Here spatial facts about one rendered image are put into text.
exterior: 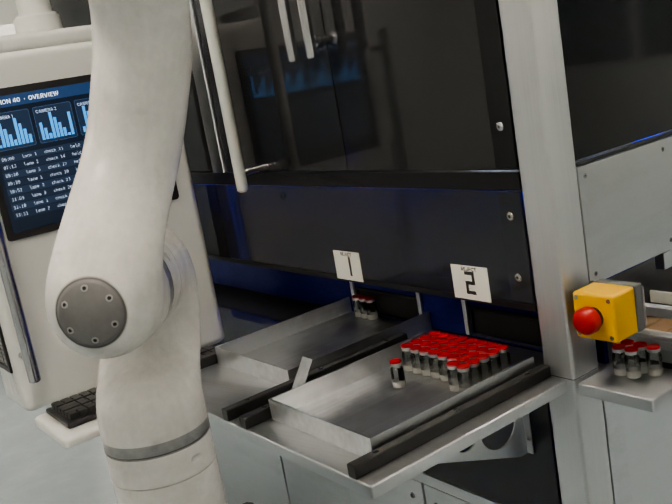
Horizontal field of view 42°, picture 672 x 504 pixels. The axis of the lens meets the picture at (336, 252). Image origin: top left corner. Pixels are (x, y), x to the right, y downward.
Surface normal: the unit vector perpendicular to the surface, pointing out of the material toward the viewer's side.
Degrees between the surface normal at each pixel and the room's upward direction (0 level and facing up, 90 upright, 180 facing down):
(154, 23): 120
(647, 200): 90
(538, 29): 90
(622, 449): 90
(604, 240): 90
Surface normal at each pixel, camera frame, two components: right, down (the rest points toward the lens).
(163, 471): 0.22, 0.18
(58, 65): 0.59, 0.07
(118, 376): -0.47, -0.72
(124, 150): 0.00, 0.07
